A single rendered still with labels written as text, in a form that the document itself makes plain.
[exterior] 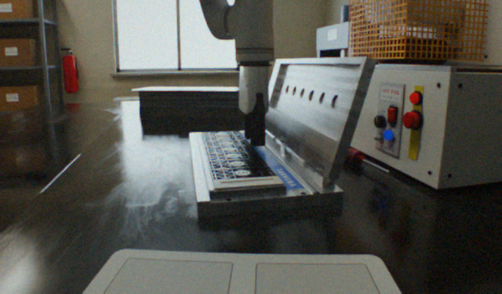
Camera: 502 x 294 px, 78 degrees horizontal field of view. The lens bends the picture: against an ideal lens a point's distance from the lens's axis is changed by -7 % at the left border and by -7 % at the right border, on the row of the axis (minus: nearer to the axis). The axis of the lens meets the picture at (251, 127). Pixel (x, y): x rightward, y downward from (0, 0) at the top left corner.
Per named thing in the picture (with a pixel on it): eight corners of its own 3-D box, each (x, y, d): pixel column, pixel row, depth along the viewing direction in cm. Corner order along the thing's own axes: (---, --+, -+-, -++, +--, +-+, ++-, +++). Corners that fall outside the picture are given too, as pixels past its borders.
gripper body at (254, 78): (233, 59, 74) (234, 109, 77) (241, 59, 65) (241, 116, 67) (265, 59, 76) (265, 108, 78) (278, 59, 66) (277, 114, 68)
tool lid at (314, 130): (276, 59, 86) (282, 61, 87) (256, 128, 88) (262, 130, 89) (366, 56, 44) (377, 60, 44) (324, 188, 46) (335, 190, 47)
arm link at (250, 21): (223, 49, 69) (260, 48, 64) (222, -16, 67) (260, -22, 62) (246, 50, 76) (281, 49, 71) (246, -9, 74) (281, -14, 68)
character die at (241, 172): (209, 176, 53) (209, 169, 53) (269, 172, 55) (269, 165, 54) (212, 187, 48) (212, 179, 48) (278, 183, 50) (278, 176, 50)
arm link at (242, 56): (231, 50, 74) (231, 63, 74) (238, 49, 65) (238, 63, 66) (267, 50, 75) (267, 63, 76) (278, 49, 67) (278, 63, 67)
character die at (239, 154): (205, 159, 62) (205, 153, 62) (256, 157, 64) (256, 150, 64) (207, 167, 57) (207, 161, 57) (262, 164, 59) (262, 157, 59)
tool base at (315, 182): (189, 141, 86) (189, 127, 85) (267, 138, 90) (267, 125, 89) (198, 217, 43) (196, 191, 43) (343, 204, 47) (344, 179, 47)
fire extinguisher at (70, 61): (66, 92, 372) (63, 49, 363) (81, 92, 376) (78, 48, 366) (62, 93, 358) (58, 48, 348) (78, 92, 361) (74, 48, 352)
